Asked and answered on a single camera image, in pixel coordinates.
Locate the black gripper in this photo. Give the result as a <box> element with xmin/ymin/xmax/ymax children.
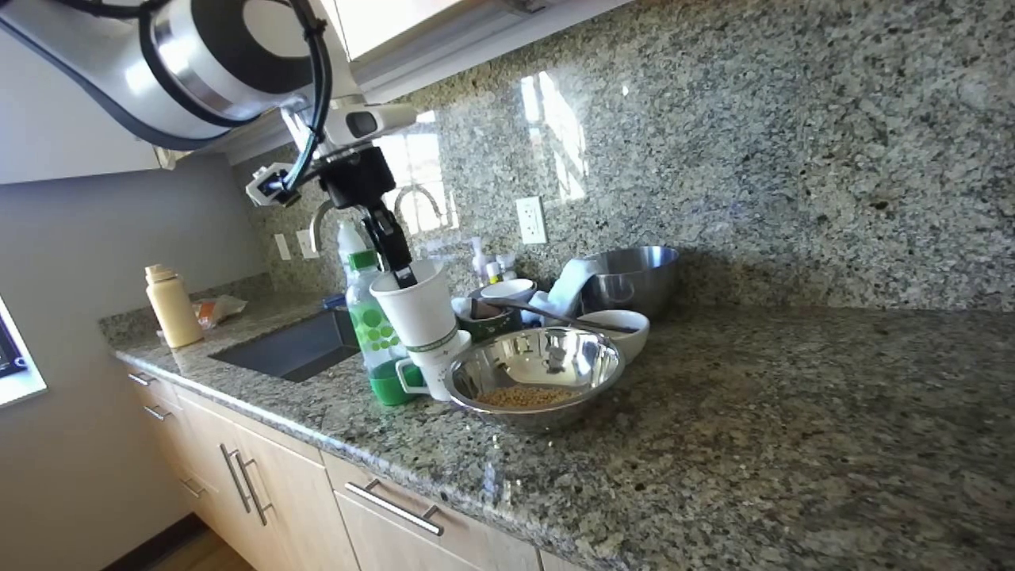
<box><xmin>314</xmin><ymin>143</ymin><xmax>422</xmax><ymax>293</ymax></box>

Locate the white paper cup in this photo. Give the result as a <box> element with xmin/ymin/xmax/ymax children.
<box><xmin>368</xmin><ymin>263</ymin><xmax>459</xmax><ymax>356</ymax></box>

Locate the silver metal dish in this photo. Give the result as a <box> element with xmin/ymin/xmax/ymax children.
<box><xmin>441</xmin><ymin>324</ymin><xmax>632</xmax><ymax>430</ymax></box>

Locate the green plastic bottle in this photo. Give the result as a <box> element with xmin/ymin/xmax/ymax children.
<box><xmin>346</xmin><ymin>247</ymin><xmax>427</xmax><ymax>414</ymax></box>

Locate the dark small bowl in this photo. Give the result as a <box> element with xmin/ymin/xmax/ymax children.
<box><xmin>452</xmin><ymin>294</ymin><xmax>523</xmax><ymax>342</ymax></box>

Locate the white ceramic bowl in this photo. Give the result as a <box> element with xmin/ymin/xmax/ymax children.
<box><xmin>574</xmin><ymin>306</ymin><xmax>655</xmax><ymax>364</ymax></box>
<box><xmin>479</xmin><ymin>277</ymin><xmax>538</xmax><ymax>310</ymax></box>

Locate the steel kitchen sink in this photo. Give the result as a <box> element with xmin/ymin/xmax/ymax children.
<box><xmin>206</xmin><ymin>306</ymin><xmax>364</xmax><ymax>387</ymax></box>

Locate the white tilted plate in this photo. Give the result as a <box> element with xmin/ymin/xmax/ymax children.
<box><xmin>523</xmin><ymin>258</ymin><xmax>603</xmax><ymax>324</ymax></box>

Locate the orange sponge packet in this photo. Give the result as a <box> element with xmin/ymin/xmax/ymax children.
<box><xmin>187</xmin><ymin>293</ymin><xmax>254</xmax><ymax>330</ymax></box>

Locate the beige plastic bottle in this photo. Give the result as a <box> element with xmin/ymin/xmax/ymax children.
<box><xmin>144</xmin><ymin>260</ymin><xmax>206</xmax><ymax>351</ymax></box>

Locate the dark metal pot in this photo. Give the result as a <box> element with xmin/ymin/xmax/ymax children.
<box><xmin>576</xmin><ymin>243</ymin><xmax>683</xmax><ymax>319</ymax></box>

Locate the wooden base cabinet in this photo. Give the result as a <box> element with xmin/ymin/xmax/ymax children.
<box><xmin>115</xmin><ymin>359</ymin><xmax>552</xmax><ymax>571</ymax></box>

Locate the white framed screen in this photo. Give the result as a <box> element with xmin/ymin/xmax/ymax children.
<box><xmin>0</xmin><ymin>294</ymin><xmax>50</xmax><ymax>414</ymax></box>

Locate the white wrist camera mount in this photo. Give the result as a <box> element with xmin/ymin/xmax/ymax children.
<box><xmin>281</xmin><ymin>102</ymin><xmax>422</xmax><ymax>161</ymax></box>

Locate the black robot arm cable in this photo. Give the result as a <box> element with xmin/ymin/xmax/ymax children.
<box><xmin>251</xmin><ymin>0</ymin><xmax>335</xmax><ymax>202</ymax></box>

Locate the metal cabinet door handle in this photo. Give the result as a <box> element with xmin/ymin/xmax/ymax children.
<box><xmin>234</xmin><ymin>452</ymin><xmax>277</xmax><ymax>530</ymax></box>

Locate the white wall cabinet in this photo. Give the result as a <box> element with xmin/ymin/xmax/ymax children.
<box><xmin>0</xmin><ymin>29</ymin><xmax>185</xmax><ymax>192</ymax></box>

